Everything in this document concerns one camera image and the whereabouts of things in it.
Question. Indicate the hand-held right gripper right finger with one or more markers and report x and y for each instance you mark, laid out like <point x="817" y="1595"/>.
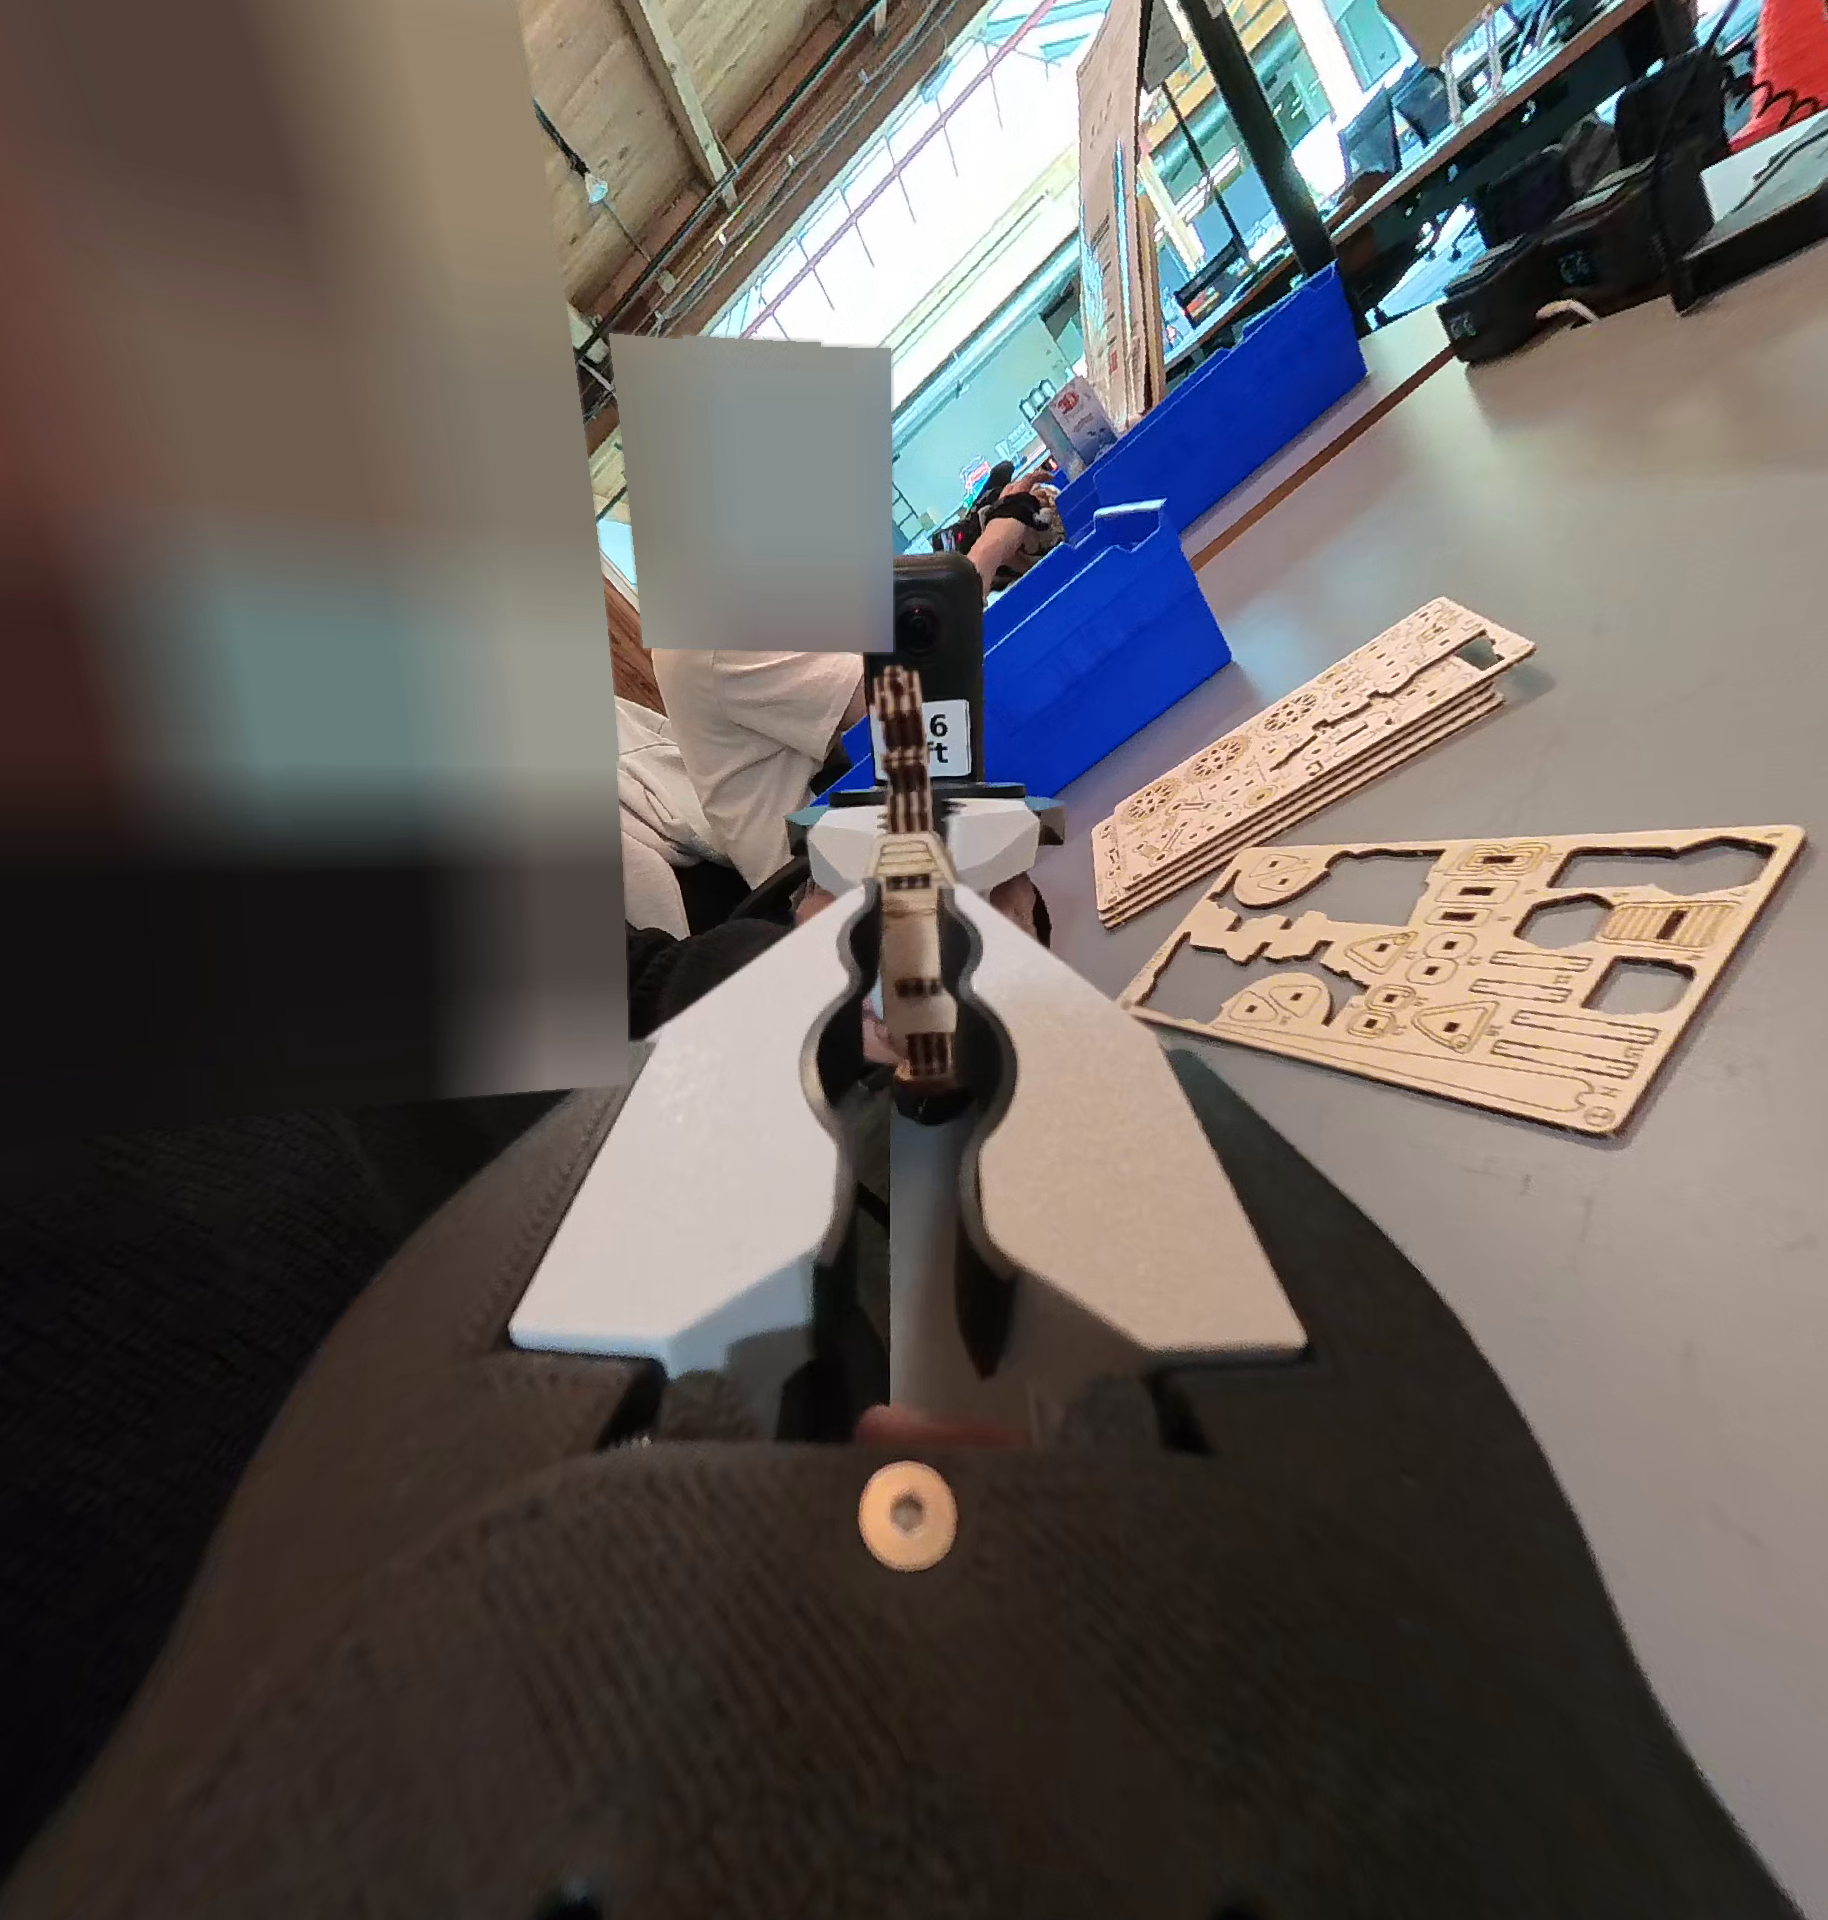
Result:
<point x="1123" y="1185"/>

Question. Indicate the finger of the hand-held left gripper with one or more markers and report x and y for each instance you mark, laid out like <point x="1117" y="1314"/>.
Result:
<point x="992" y="847"/>
<point x="842" y="847"/>

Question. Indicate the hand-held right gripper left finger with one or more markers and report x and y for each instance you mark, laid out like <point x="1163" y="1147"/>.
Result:
<point x="689" y="1185"/>

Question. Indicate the wooden model assembly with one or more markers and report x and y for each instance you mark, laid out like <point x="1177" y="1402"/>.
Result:
<point x="913" y="916"/>

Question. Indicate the person's left forearm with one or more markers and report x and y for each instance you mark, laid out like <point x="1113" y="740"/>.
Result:
<point x="703" y="976"/>

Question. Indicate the grey desk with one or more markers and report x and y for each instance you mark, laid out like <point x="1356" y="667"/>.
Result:
<point x="1679" y="601"/>

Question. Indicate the person's left hand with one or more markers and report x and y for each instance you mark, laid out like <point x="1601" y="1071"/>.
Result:
<point x="1032" y="912"/>

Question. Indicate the black handheld device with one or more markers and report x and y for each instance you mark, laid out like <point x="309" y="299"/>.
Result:
<point x="1012" y="511"/>

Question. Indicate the small blue storage bin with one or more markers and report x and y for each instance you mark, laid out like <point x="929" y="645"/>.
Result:
<point x="1109" y="661"/>

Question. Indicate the light grey jacket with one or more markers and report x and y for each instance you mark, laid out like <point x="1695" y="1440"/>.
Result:
<point x="659" y="810"/>

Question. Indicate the white red product box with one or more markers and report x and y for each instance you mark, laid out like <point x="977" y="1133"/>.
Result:
<point x="1074" y="421"/>

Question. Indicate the stack of wooden puzzle sheets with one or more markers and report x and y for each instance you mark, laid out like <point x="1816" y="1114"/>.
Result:
<point x="1304" y="751"/>

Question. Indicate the long blue storage bin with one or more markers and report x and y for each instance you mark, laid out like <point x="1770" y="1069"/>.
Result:
<point x="1243" y="406"/>

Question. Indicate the cut-out wooden puzzle sheet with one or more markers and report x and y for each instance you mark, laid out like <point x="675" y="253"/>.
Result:
<point x="1454" y="1036"/>

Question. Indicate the cardboard display board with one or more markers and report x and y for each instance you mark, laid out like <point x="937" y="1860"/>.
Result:
<point x="1132" y="181"/>

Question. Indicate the person's black sweater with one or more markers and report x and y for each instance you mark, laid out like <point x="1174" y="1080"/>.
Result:
<point x="103" y="1351"/>

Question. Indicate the black equipment case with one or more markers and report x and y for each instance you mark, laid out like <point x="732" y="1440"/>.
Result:
<point x="1498" y="316"/>
<point x="1604" y="240"/>

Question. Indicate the black flat device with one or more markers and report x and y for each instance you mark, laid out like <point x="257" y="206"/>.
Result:
<point x="1798" y="181"/>

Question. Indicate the black steel post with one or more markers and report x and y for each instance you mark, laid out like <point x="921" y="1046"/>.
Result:
<point x="1259" y="136"/>

